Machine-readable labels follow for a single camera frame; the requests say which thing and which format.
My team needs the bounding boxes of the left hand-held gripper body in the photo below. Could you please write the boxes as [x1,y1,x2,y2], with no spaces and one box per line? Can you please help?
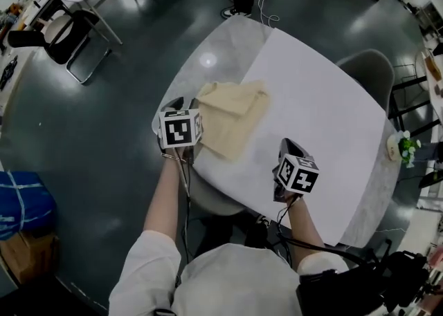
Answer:
[152,97,204,163]

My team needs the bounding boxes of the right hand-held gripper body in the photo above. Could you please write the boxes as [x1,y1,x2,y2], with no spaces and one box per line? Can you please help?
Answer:
[271,138,320,204]

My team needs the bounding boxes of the beige pants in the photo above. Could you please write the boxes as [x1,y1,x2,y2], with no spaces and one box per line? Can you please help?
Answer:
[195,79,271,162]

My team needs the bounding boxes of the person's left forearm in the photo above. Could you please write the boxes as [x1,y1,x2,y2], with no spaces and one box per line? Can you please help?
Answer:
[143,147,190,239]

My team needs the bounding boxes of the person's right forearm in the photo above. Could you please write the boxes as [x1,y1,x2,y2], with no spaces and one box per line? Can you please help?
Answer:
[283,194,327,250]

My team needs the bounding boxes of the white paper sheet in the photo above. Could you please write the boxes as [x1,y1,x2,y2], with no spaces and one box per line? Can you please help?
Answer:
[191,27,387,247]

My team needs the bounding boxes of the small potted flower plant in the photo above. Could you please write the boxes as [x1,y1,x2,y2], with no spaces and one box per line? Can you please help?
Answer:
[386,129,422,169]

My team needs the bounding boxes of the grey shell chair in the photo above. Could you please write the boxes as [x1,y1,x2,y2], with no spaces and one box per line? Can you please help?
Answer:
[334,48,396,119]

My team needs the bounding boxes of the black equipment bag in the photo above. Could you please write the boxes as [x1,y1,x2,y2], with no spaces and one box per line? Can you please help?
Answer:
[296,250,432,316]

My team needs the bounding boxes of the person's white shirt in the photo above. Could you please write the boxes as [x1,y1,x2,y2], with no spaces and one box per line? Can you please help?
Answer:
[108,230,350,316]

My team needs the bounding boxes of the blue wrapped bundle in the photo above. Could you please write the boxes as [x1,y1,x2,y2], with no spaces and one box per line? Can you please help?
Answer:
[0,170,58,241]

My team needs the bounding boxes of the brown cardboard box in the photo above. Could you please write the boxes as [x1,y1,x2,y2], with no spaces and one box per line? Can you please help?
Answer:
[0,230,60,286]

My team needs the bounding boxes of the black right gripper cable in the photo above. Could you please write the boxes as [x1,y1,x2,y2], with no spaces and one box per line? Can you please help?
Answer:
[275,195,302,267]

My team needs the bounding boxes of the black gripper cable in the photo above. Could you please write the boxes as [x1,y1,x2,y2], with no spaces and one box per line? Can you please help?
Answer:
[275,195,302,267]
[178,147,195,266]

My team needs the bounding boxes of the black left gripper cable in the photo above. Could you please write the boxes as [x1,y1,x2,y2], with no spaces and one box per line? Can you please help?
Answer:
[178,147,195,266]

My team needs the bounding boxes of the white floor cable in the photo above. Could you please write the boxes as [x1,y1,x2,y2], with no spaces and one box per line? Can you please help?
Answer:
[253,0,280,29]

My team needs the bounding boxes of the black metal frame chair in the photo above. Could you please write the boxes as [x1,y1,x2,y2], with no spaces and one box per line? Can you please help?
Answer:
[7,9,112,84]

